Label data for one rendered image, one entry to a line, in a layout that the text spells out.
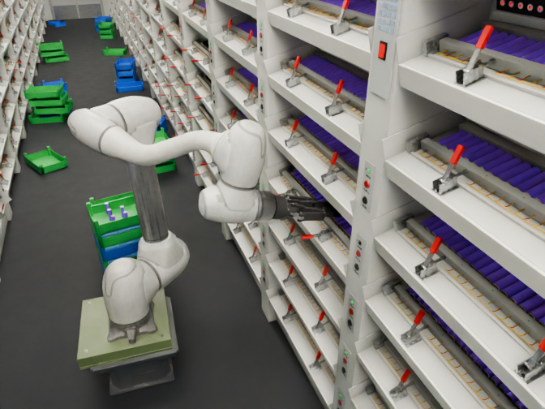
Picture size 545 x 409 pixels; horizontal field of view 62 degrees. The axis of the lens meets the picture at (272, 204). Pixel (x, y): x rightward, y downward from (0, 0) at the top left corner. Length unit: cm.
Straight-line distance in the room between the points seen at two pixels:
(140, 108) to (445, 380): 122
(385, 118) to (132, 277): 111
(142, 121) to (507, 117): 119
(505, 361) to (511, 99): 43
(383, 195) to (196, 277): 158
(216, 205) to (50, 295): 151
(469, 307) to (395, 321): 27
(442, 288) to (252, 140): 56
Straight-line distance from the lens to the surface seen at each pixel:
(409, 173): 95
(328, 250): 137
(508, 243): 80
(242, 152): 115
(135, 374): 198
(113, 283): 174
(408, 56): 94
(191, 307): 229
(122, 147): 146
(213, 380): 200
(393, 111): 96
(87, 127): 153
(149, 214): 177
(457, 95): 81
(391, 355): 135
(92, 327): 196
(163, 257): 182
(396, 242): 108
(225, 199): 121
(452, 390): 108
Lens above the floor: 157
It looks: 31 degrees down
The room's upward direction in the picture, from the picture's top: straight up
